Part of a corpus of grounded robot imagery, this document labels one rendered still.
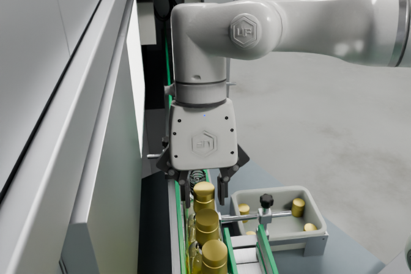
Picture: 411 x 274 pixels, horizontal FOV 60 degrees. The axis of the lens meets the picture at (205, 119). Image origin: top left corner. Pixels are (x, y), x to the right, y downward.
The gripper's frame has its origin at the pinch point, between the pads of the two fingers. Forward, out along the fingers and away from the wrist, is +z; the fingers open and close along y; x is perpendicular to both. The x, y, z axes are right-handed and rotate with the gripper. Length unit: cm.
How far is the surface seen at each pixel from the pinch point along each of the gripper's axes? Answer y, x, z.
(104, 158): -12.1, -12.8, -12.3
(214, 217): 0.9, -6.1, 0.8
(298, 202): 30, 36, 25
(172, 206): -5.7, 30.3, 20.2
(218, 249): 0.6, -11.4, 2.2
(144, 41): -15, 107, -15
